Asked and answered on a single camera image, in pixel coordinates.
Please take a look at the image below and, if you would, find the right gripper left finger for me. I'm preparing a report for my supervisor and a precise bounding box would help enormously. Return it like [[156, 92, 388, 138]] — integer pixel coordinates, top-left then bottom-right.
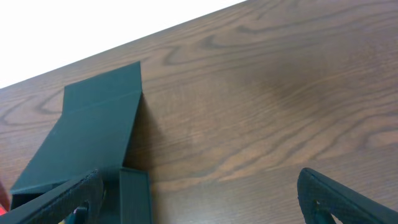
[[1, 170, 104, 224]]

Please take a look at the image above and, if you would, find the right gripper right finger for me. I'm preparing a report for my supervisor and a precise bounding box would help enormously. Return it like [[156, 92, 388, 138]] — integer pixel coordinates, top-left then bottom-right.
[[297, 167, 397, 224]]

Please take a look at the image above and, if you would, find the black box with hinged lid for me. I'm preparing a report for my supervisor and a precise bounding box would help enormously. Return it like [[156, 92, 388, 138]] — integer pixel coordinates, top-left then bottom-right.
[[10, 63, 153, 223]]

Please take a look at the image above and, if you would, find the red Hacks candy bag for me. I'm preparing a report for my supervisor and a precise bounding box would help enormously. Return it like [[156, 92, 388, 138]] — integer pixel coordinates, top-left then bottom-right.
[[0, 182, 10, 215]]

